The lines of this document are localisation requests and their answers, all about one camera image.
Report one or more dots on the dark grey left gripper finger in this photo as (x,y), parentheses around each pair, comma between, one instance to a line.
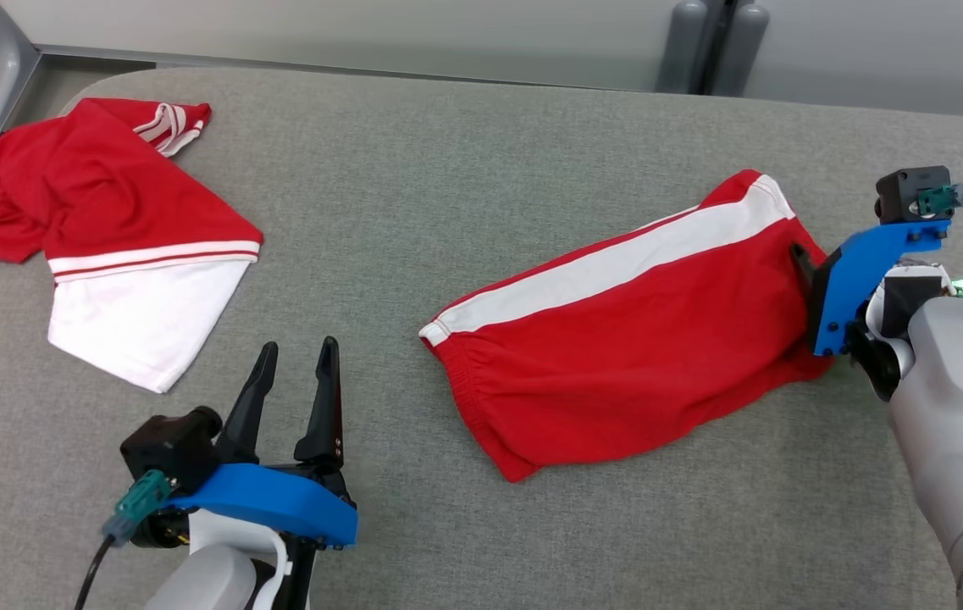
(327,407)
(248,415)

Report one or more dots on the red and white shirt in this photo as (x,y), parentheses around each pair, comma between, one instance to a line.
(108,195)

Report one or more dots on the teal left camera connector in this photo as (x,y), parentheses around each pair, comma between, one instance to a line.
(142,498)

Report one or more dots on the blue left camera mount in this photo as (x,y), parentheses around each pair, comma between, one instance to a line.
(278,504)

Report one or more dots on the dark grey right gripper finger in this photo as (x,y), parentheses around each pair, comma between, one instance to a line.
(807,267)

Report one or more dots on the teal right camera connector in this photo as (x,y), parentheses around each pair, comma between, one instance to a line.
(938,200)

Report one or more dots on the grey partition joint post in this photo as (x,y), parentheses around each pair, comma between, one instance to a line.
(722,42)

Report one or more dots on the teal camera connector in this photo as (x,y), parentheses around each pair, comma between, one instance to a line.
(938,200)
(142,498)

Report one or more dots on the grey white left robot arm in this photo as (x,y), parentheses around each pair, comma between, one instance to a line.
(202,589)

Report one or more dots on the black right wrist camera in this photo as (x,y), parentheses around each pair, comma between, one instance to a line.
(904,193)

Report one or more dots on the grey cylindrical partition foot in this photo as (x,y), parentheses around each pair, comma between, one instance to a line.
(683,47)
(744,51)

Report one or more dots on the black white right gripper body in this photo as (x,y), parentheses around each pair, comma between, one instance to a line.
(883,339)

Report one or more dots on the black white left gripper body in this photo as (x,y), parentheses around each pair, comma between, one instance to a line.
(278,568)

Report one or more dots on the red shorts with white stripe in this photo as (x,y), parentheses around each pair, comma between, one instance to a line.
(617,356)

